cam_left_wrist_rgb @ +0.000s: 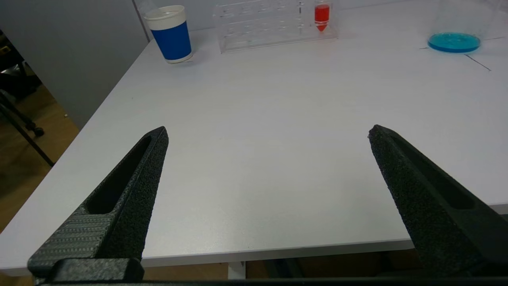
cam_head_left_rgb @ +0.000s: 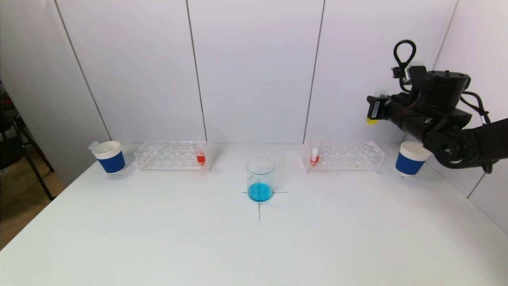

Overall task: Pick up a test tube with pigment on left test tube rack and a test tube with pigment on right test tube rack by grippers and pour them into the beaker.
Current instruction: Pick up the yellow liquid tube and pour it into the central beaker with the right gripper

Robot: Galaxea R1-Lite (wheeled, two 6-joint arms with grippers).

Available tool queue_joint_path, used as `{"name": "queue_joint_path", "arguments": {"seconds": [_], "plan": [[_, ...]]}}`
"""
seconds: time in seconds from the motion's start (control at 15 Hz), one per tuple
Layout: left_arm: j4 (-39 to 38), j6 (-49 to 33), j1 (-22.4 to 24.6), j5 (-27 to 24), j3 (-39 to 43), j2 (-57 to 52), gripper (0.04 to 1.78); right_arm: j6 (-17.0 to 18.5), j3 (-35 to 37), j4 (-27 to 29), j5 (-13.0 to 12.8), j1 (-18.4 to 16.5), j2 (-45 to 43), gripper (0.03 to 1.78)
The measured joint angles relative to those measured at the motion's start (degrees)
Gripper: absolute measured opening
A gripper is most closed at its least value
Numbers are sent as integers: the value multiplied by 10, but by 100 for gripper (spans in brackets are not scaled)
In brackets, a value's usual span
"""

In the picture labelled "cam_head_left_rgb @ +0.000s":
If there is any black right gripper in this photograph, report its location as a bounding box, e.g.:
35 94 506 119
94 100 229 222
366 95 406 123

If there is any clear acrylic test tube rack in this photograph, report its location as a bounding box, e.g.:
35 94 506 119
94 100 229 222
302 139 385 174
135 140 211 172

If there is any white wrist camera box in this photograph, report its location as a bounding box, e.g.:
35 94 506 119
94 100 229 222
403 62 428 83

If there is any red pigment test tube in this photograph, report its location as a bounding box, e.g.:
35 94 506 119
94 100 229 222
193 137 207 166

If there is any blue white paper cup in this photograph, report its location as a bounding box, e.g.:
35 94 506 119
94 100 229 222
92 141 127 176
394 142 432 178

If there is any yellow pigment test tube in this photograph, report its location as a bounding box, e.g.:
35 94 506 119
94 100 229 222
367 91 388 126

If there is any red and white pigment tube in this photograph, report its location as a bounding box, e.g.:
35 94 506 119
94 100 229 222
310 136 321 166

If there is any black background stand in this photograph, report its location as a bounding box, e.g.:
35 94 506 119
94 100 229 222
0 79 57 202

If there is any clear glass beaker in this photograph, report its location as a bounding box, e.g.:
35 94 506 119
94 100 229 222
246 157 276 203

